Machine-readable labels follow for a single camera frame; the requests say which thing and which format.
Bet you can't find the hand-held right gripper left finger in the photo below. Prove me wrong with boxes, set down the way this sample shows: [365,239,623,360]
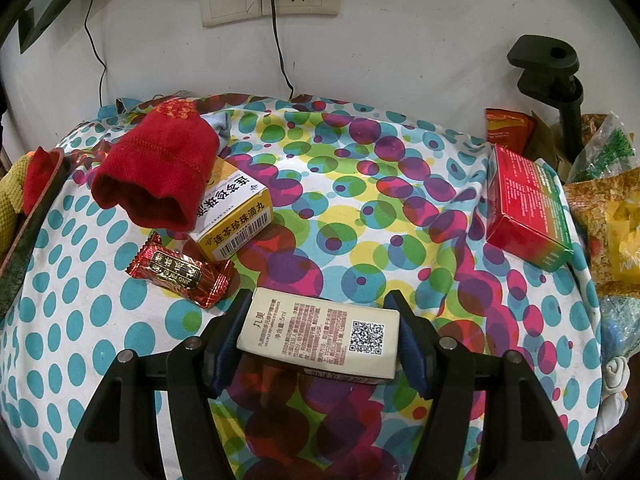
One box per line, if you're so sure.
[59,290,253,480]

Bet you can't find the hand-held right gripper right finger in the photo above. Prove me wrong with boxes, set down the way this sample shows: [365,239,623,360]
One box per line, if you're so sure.
[382,290,583,480]

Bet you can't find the beige box with code label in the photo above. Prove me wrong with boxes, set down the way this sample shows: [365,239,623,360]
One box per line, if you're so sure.
[236,287,402,386]

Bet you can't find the yellow medicine box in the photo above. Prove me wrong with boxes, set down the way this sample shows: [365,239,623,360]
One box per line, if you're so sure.
[187,156,275,262]

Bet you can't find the red sock with gold trim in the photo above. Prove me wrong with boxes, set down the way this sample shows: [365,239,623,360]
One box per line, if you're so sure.
[91,100,221,233]

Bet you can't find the red round tray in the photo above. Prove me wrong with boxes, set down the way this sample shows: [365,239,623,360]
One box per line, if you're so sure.
[0,147,71,318]

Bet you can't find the yellow plush duck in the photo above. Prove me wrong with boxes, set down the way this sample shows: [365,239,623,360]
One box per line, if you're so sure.
[0,160,32,253]

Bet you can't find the red candy wrapper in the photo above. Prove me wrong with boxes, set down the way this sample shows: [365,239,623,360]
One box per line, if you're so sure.
[125,232,236,311]

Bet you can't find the polka dot tablecloth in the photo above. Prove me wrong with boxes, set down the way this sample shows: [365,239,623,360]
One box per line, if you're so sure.
[0,92,608,480]

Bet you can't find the red and green box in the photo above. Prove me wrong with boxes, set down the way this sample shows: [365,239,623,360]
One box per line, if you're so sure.
[485,144,575,273]

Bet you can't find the small pale blue cloth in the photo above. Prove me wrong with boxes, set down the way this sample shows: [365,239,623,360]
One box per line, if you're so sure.
[200,111,233,153]

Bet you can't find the yellow snack bag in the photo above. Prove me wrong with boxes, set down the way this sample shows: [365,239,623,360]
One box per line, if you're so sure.
[562,170,640,301]

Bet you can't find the orange snack bag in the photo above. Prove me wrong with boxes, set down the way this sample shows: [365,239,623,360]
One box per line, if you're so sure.
[484,107,538,156]

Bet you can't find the green snack bag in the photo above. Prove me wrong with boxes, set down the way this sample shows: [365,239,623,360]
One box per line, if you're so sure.
[565,112,640,186]

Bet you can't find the black clamp stand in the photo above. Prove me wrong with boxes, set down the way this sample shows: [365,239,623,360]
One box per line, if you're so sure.
[506,35,586,161]

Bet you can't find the thin black cable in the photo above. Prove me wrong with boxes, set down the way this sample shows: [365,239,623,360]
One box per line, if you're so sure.
[84,0,131,107]
[270,0,296,97]

